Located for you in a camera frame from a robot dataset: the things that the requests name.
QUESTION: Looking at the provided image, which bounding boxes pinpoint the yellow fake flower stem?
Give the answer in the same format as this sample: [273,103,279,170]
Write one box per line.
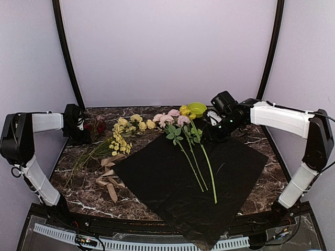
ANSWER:
[179,105,218,204]

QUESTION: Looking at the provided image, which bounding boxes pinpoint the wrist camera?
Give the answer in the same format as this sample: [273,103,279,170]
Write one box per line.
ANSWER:
[77,121,84,131]
[205,109,222,127]

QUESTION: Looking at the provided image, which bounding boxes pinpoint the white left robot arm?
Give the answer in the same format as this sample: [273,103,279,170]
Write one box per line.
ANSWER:
[1,104,91,207]

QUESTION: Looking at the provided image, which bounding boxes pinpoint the beige ribbon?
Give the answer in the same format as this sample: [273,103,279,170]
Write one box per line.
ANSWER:
[95,154,126,203]

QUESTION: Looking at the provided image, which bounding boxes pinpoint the black frame post right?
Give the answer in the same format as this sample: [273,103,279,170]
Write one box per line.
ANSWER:
[256,0,285,99]

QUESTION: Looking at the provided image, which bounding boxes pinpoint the white cable duct strip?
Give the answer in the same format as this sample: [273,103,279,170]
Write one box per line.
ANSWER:
[33,223,250,251]

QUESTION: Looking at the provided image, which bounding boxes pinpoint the green bowl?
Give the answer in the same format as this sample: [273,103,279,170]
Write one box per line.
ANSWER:
[187,102,207,118]

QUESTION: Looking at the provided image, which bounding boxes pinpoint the left circuit board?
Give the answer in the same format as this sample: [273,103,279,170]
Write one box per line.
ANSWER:
[74,234,98,248]

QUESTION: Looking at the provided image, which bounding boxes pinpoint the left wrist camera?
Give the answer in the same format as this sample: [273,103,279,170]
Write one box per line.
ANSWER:
[77,121,84,131]

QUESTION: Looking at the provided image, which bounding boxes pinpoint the small yellow blossom spray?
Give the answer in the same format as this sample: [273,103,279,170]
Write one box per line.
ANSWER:
[65,132,132,187]

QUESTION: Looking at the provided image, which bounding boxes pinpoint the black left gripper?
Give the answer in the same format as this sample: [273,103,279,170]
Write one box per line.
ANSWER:
[62,124,91,146]

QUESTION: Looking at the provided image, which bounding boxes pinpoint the black wrapping paper sheet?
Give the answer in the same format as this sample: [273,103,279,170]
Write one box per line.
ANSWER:
[114,135,268,250]

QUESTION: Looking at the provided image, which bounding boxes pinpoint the red fake rose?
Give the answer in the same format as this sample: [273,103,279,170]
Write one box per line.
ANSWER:
[84,115,106,143]

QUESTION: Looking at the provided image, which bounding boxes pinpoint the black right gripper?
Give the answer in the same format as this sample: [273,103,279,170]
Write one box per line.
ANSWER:
[200,115,243,144]

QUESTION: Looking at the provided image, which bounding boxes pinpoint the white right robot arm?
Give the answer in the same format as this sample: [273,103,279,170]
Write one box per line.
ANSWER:
[203,91,334,227]

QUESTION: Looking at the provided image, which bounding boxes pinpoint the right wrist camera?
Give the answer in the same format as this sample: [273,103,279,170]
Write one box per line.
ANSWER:
[205,109,222,127]

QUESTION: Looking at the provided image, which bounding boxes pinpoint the pink fake flower stem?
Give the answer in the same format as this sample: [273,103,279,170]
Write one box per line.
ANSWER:
[159,106,208,192]
[153,109,206,192]

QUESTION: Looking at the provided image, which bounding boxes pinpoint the black frame post left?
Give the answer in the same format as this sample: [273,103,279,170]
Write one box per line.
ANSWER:
[52,0,86,110]

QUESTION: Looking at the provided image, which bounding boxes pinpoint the black frame post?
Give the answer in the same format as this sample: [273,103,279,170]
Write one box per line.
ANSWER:
[52,0,86,110]
[256,0,285,99]

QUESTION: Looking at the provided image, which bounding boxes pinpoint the black front rail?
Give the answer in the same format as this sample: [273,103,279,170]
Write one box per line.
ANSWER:
[70,212,272,235]

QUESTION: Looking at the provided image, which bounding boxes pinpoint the right circuit board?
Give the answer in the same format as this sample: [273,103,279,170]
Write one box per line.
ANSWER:
[272,228,290,240]

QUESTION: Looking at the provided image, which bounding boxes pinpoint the circuit board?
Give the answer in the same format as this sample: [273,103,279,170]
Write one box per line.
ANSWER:
[74,234,98,248]
[272,228,290,240]

